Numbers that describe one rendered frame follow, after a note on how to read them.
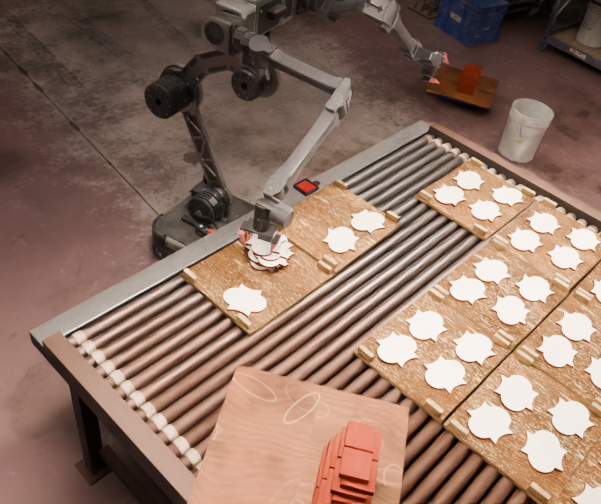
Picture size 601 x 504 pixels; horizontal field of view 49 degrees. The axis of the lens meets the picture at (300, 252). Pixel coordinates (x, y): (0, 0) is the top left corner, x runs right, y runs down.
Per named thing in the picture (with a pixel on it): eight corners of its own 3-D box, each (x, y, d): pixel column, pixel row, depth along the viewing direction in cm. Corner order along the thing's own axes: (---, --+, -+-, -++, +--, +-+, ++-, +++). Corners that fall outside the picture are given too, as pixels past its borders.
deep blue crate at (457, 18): (431, 25, 634) (441, -13, 609) (462, 20, 653) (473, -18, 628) (467, 48, 606) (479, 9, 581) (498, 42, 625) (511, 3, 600)
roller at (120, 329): (73, 355, 203) (71, 345, 200) (434, 143, 316) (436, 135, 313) (82, 365, 201) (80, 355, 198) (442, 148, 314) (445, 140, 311)
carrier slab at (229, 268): (180, 276, 226) (180, 273, 225) (265, 227, 250) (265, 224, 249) (250, 336, 211) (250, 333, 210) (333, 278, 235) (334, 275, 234)
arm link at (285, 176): (335, 108, 235) (332, 90, 225) (348, 115, 233) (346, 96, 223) (266, 200, 224) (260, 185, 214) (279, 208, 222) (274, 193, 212)
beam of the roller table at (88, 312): (31, 342, 207) (28, 330, 203) (418, 129, 328) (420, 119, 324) (45, 359, 203) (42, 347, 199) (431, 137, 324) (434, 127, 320)
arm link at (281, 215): (275, 191, 224) (271, 179, 216) (304, 205, 221) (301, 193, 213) (257, 219, 221) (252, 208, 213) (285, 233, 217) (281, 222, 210)
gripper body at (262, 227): (271, 241, 221) (274, 224, 216) (243, 232, 222) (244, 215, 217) (277, 229, 225) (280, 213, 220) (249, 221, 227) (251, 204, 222)
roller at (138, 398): (121, 407, 192) (120, 397, 188) (477, 168, 305) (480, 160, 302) (131, 418, 190) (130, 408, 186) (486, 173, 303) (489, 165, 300)
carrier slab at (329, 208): (265, 225, 251) (266, 222, 250) (333, 184, 276) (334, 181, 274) (335, 274, 236) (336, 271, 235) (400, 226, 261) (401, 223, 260)
